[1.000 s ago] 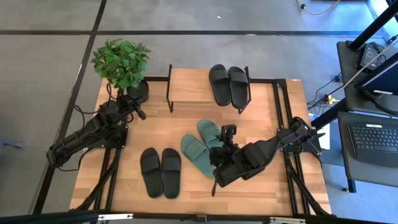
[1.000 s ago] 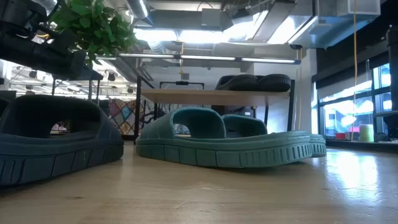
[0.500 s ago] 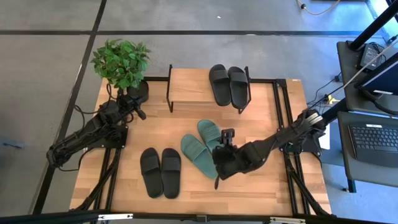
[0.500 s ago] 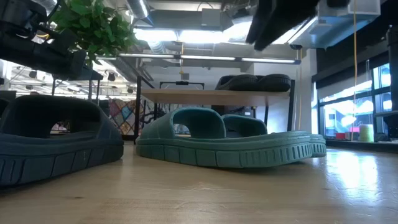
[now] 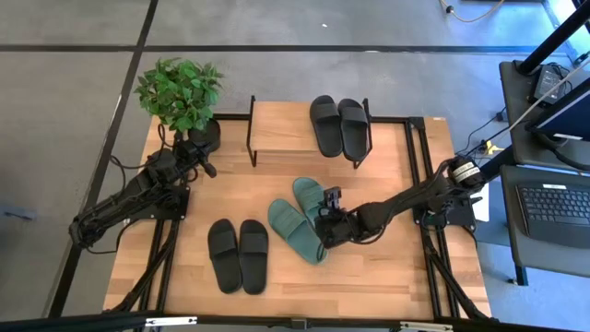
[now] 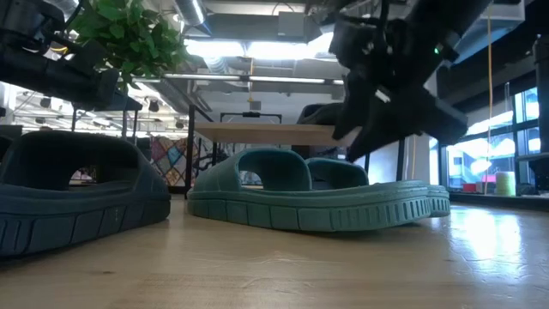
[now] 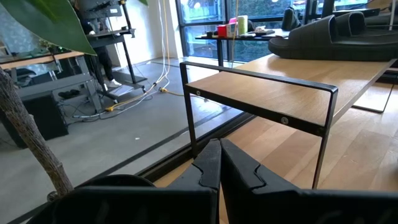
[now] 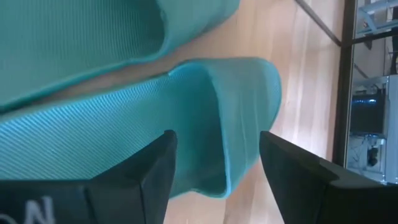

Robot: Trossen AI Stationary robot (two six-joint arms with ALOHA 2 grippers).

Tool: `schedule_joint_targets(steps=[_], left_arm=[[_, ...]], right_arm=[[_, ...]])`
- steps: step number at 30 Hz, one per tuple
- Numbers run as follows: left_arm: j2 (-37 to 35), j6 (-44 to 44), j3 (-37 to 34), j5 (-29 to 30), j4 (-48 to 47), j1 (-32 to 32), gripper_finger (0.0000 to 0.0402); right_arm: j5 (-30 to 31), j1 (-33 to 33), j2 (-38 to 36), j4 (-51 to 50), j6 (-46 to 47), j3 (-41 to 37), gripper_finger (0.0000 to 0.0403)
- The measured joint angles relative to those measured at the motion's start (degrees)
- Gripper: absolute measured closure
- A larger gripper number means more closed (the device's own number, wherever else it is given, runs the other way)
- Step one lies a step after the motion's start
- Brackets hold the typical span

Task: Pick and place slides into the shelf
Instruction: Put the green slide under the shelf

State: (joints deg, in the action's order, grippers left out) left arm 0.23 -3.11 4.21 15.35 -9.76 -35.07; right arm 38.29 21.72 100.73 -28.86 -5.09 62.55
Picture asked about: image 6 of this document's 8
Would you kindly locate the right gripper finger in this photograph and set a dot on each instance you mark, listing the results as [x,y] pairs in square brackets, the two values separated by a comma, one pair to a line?
[354,107]
[381,133]

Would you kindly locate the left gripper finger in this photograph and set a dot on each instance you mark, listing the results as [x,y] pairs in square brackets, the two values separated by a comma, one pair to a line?
[126,105]

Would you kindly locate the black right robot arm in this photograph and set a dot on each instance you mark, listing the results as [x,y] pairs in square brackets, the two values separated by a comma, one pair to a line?
[463,17]

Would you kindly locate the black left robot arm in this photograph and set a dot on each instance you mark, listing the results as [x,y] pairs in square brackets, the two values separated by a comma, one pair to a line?
[25,68]

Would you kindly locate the black track spotlight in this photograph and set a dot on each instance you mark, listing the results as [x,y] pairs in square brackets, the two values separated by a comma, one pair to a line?
[154,106]
[46,102]

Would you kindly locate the green rubber slide sandal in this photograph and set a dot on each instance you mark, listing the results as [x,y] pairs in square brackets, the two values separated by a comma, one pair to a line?
[300,210]
[339,173]

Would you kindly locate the green artificial plant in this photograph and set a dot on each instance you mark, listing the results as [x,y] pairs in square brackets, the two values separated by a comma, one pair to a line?
[137,38]

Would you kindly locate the colourful patchwork rug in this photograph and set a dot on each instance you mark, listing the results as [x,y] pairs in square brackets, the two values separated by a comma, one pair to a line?
[169,163]

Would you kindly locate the small red box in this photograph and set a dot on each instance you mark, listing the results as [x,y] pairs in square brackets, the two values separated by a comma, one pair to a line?
[469,187]

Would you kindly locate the grey ceiling box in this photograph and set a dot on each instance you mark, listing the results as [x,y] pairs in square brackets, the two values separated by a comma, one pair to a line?
[291,23]

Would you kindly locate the ceiling light panel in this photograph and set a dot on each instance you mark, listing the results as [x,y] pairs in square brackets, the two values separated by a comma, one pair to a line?
[266,49]

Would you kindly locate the grey ceiling pipe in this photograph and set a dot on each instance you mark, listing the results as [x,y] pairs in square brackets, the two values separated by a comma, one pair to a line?
[240,79]

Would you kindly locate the black rubber slide sandal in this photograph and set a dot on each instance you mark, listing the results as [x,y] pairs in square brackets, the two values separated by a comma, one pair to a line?
[86,214]

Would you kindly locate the yellow-green thread spool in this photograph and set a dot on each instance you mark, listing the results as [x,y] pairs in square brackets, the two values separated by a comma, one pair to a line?
[505,184]

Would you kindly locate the black metal pole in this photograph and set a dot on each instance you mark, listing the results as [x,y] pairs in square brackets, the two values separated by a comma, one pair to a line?
[542,107]

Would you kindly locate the black rectangular frame stand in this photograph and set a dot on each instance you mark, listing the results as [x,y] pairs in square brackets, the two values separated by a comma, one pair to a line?
[251,114]

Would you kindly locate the silver air duct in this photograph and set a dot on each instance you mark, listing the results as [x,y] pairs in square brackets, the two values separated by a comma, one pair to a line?
[191,10]

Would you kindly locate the black metal table frame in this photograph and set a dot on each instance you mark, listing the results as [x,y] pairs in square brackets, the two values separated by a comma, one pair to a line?
[493,201]

